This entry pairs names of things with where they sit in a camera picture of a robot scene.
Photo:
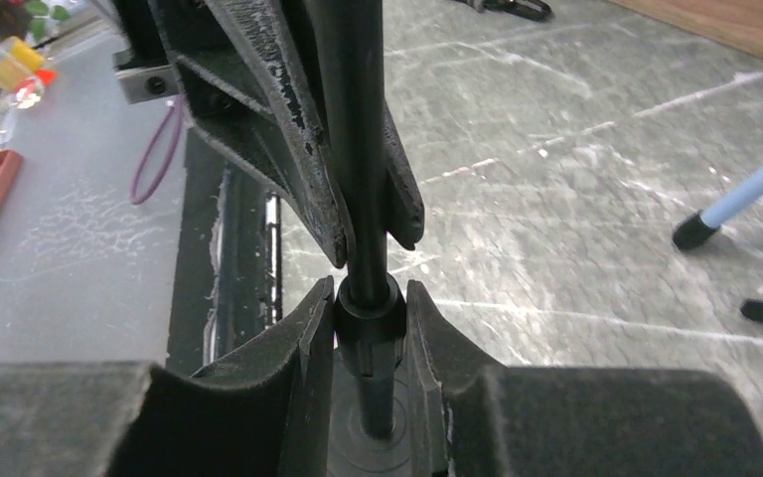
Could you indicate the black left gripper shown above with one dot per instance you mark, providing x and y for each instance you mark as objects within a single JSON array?
[{"x": 241, "y": 75}]

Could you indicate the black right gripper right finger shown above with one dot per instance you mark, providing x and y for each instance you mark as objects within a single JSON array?
[{"x": 470, "y": 415}]

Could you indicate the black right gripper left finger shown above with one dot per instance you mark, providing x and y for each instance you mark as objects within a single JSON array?
[{"x": 260, "y": 410}]

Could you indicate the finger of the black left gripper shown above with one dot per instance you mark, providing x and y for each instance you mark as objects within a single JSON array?
[{"x": 405, "y": 212}]

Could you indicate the black round-base mic stand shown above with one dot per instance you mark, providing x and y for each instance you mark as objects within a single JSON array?
[{"x": 370, "y": 319}]

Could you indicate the black pliers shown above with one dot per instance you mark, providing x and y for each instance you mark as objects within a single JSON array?
[{"x": 533, "y": 10}]

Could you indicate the light blue music stand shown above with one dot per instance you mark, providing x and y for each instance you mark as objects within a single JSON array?
[{"x": 701, "y": 226}]

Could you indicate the brown wooden board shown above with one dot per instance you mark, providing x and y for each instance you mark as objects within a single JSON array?
[{"x": 737, "y": 24}]

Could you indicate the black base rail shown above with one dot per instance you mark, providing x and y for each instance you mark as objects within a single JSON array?
[{"x": 228, "y": 284}]

